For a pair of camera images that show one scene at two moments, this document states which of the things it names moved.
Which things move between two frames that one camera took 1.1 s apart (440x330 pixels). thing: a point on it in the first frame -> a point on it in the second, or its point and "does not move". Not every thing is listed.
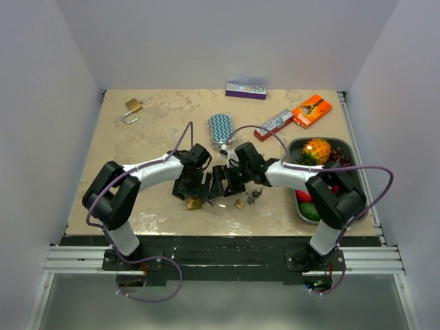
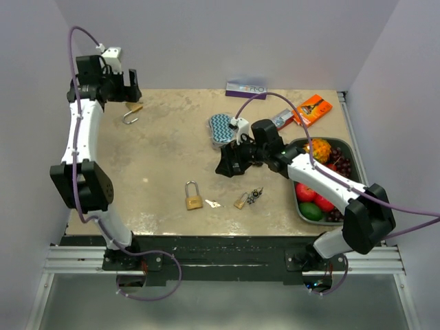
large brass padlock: (134, 106) does not move
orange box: (311, 111) does not move
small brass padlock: (239, 203) does not move
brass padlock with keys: (193, 203) does not move
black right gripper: (217, 190) -> (229, 152)
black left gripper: (201, 190) -> (128, 93)
